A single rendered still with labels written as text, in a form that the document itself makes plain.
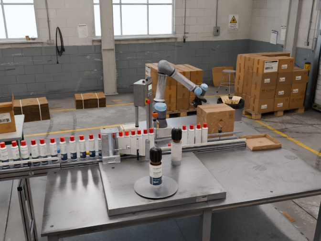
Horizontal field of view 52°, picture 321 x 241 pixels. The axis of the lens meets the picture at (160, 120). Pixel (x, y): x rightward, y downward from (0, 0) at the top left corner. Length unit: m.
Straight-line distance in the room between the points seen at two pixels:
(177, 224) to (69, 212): 1.19
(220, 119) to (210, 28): 5.93
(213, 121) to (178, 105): 3.27
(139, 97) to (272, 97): 4.25
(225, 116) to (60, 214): 1.79
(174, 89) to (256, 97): 1.56
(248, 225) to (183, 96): 3.75
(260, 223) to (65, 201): 1.76
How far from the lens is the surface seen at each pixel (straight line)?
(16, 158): 2.81
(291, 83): 6.86
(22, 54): 8.05
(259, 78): 6.41
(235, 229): 3.13
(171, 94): 6.33
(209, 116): 3.18
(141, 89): 2.69
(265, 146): 3.18
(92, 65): 8.15
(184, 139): 2.91
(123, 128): 3.35
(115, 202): 2.21
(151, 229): 3.06
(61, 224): 2.17
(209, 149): 3.01
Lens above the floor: 2.08
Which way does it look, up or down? 19 degrees down
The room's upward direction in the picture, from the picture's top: straight up
